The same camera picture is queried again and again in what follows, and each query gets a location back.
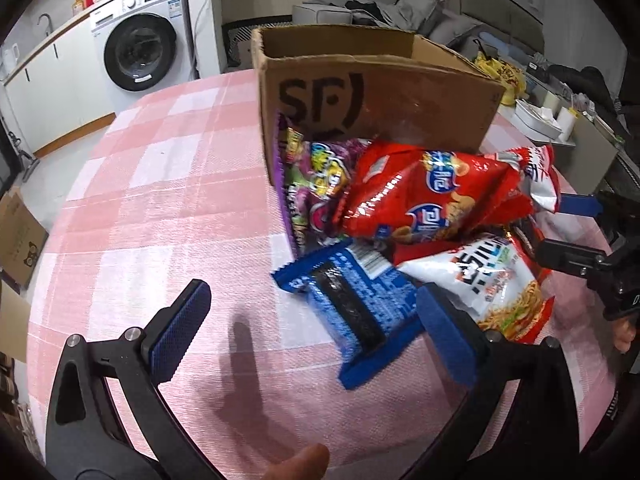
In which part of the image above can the large printed cardboard box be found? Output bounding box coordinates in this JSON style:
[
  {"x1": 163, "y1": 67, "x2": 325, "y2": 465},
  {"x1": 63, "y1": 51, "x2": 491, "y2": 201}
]
[{"x1": 251, "y1": 25, "x2": 507, "y2": 186}]

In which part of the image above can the red and white snack packet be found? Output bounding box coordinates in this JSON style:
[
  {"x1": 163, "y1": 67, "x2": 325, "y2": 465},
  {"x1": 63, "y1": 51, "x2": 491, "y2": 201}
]
[{"x1": 492, "y1": 144, "x2": 563, "y2": 213}]

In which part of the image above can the red packet with black label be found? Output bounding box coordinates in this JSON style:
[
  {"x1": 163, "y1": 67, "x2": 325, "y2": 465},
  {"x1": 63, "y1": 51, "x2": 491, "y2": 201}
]
[{"x1": 505, "y1": 212, "x2": 546, "y2": 261}]

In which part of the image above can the person's right hand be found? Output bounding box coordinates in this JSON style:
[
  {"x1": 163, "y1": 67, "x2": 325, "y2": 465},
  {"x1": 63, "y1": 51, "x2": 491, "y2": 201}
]
[{"x1": 614, "y1": 317, "x2": 640, "y2": 354}]

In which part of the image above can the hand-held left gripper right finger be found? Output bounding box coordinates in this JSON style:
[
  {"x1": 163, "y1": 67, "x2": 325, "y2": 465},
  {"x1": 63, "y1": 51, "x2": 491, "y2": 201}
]
[{"x1": 395, "y1": 282, "x2": 581, "y2": 480}]

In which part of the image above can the red chips bag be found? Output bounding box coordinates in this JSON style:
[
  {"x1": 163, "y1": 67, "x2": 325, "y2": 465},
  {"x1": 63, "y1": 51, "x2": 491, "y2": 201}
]
[{"x1": 340, "y1": 140, "x2": 536, "y2": 246}]

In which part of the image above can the white dish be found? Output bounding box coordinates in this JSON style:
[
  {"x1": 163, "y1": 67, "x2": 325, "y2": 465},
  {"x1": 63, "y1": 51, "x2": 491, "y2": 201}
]
[{"x1": 514, "y1": 99, "x2": 566, "y2": 140}]

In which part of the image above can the grey sofa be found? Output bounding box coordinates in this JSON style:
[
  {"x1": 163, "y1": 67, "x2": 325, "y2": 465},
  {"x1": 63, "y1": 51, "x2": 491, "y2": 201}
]
[{"x1": 292, "y1": 0, "x2": 546, "y2": 56}]

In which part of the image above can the blue cookie packet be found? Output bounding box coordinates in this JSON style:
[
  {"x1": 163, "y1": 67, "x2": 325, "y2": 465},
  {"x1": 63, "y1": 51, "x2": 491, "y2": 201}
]
[{"x1": 270, "y1": 240, "x2": 426, "y2": 391}]

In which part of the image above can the black clothing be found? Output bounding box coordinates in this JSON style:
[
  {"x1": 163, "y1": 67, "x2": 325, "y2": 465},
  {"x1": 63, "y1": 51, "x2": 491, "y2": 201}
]
[{"x1": 345, "y1": 0, "x2": 386, "y2": 26}]

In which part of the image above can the pink checked tablecloth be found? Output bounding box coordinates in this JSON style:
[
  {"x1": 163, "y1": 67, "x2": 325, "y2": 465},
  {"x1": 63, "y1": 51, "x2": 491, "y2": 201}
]
[{"x1": 27, "y1": 67, "x2": 621, "y2": 471}]

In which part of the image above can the black perforated frame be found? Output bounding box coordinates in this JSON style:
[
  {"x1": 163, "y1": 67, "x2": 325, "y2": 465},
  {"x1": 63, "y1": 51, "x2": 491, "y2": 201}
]
[{"x1": 222, "y1": 19, "x2": 296, "y2": 72}]

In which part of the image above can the white kettle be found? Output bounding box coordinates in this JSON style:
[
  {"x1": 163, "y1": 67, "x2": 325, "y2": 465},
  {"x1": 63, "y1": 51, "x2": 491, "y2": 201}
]
[{"x1": 2, "y1": 45, "x2": 21, "y2": 78}]

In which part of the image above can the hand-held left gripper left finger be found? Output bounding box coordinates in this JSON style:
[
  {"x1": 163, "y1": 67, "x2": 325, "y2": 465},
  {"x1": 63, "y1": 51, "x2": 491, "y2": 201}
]
[{"x1": 46, "y1": 279, "x2": 213, "y2": 480}]

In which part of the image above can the purple snack packet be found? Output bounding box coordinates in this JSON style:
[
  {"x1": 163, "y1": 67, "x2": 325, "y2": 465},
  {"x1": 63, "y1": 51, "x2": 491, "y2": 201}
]
[{"x1": 275, "y1": 112, "x2": 373, "y2": 258}]

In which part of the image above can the white washing machine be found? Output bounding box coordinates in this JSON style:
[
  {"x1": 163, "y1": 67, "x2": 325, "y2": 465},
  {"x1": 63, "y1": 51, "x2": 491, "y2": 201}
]
[{"x1": 90, "y1": 0, "x2": 198, "y2": 93}]

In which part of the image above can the yellow plastic bag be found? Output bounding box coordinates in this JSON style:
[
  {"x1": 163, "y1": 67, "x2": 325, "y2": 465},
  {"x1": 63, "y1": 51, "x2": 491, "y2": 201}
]
[{"x1": 472, "y1": 52, "x2": 528, "y2": 106}]

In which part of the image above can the white and red noodle packet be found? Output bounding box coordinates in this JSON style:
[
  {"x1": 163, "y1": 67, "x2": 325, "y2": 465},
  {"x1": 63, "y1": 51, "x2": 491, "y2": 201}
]
[{"x1": 395, "y1": 232, "x2": 556, "y2": 346}]

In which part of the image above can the grey side table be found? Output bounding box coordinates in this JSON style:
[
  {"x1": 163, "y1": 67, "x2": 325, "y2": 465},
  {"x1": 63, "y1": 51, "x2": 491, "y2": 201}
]
[{"x1": 500, "y1": 60, "x2": 621, "y2": 191}]

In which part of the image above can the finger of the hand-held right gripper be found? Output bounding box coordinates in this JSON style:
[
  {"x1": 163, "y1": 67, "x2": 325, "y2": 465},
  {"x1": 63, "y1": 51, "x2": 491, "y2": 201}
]
[
  {"x1": 535, "y1": 237, "x2": 610, "y2": 277},
  {"x1": 559, "y1": 191, "x2": 626, "y2": 221}
]

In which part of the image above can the flat printed cardboard carton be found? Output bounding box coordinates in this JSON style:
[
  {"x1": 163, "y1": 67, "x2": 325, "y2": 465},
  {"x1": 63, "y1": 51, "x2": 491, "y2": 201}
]
[{"x1": 0, "y1": 187, "x2": 50, "y2": 291}]

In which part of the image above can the grey cushion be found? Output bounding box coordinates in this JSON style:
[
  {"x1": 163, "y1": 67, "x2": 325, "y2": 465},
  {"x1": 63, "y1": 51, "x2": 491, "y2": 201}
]
[
  {"x1": 430, "y1": 10, "x2": 483, "y2": 46},
  {"x1": 380, "y1": 0, "x2": 448, "y2": 31}
]

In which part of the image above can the person's left hand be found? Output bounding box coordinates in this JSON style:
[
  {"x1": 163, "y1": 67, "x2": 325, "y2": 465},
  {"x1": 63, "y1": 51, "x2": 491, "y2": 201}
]
[{"x1": 257, "y1": 442, "x2": 331, "y2": 480}]

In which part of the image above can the white counter cabinet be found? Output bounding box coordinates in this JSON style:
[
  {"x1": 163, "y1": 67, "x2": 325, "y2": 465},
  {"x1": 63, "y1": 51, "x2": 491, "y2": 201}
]
[{"x1": 0, "y1": 10, "x2": 118, "y2": 156}]

